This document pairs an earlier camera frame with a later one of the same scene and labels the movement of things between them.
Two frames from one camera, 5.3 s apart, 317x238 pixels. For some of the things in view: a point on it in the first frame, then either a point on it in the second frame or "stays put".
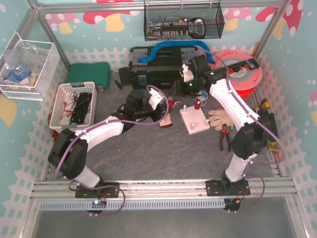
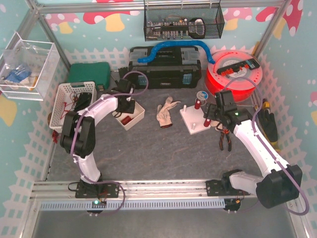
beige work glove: (167, 122) stays put
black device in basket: (79, 113) stays put
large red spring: (171, 103) -> (207, 122)
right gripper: (183, 87) -> (211, 113)
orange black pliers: (225, 131) stays put
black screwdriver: (117, 83) stays put
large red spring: (197, 104) stays put
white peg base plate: (195, 120) stays put
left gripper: (160, 111) -> (126, 106)
